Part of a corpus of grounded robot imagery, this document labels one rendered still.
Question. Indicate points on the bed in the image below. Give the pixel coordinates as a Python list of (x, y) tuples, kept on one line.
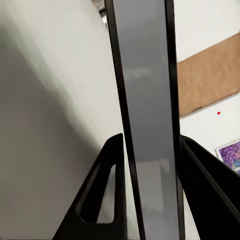
[(59, 105)]

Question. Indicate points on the hardback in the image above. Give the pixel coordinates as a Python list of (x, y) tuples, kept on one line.
[(143, 41)]

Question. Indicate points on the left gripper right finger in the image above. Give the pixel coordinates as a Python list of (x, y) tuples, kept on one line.
[(212, 190)]

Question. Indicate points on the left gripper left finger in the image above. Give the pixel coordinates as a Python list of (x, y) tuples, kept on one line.
[(80, 222)]

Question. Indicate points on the sliding door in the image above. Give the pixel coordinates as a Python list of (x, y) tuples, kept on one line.
[(209, 76)]

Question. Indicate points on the fixed window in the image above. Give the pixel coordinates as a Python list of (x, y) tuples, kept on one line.
[(102, 11)]

